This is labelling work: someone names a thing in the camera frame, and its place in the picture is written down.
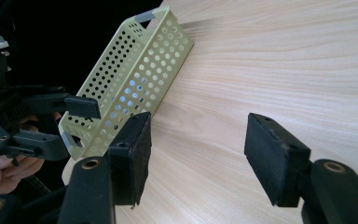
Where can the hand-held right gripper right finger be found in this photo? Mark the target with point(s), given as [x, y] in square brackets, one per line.
[276, 161]

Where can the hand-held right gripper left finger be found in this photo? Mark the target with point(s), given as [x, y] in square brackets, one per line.
[130, 161]

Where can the blue and grey knit glove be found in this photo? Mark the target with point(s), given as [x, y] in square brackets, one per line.
[132, 83]

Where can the pale green perforated basket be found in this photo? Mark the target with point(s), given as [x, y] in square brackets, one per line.
[155, 62]

